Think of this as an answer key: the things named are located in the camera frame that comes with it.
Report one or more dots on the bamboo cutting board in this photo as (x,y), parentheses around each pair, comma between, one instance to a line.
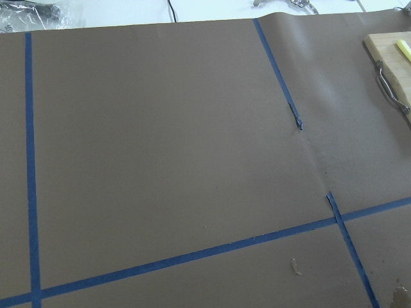
(392,68)

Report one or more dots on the yellow plastic knife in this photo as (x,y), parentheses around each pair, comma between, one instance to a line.
(404,47)

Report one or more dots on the plastic bag with parts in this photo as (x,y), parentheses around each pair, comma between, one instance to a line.
(21,16)

